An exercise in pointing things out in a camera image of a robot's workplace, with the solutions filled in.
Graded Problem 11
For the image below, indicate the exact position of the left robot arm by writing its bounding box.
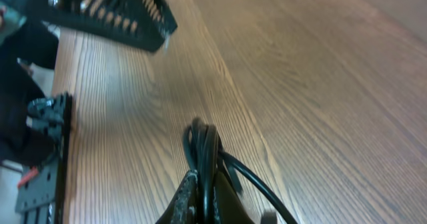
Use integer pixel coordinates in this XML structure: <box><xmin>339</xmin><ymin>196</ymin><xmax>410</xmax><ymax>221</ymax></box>
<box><xmin>2</xmin><ymin>0</ymin><xmax>177</xmax><ymax>53</ymax></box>

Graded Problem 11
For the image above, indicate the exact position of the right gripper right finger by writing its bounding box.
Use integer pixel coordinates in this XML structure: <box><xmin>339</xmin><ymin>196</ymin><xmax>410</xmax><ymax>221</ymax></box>
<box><xmin>213</xmin><ymin>172</ymin><xmax>254</xmax><ymax>224</ymax></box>

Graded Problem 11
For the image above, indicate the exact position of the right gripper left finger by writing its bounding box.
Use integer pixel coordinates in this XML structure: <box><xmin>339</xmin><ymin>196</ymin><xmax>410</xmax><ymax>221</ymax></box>
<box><xmin>156</xmin><ymin>170</ymin><xmax>199</xmax><ymax>224</ymax></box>

